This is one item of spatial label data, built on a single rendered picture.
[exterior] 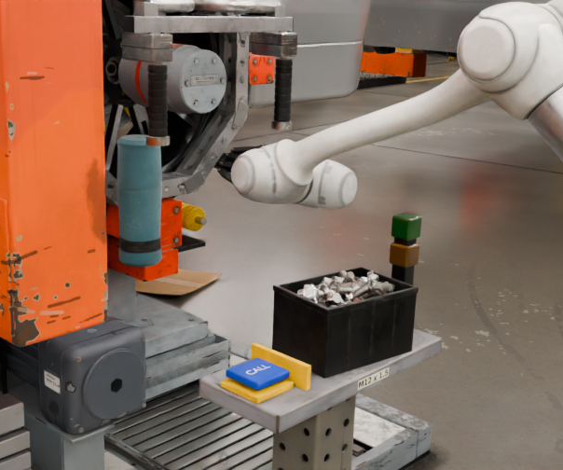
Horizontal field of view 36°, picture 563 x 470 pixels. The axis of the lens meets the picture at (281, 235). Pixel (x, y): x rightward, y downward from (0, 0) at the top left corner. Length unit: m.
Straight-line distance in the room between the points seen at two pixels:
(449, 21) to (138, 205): 2.65
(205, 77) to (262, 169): 0.23
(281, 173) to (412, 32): 2.66
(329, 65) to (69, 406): 1.27
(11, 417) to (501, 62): 0.94
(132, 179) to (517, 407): 1.21
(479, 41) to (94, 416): 0.94
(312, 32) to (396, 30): 1.95
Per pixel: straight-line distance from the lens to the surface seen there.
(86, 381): 1.61
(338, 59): 2.50
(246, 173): 1.68
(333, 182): 1.79
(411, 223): 1.51
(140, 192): 1.74
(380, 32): 4.39
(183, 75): 1.74
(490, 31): 1.38
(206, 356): 2.19
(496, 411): 2.36
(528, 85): 1.40
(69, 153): 1.28
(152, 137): 1.61
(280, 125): 1.84
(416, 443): 2.04
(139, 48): 1.62
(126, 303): 2.14
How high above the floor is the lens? 1.03
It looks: 16 degrees down
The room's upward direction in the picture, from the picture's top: 2 degrees clockwise
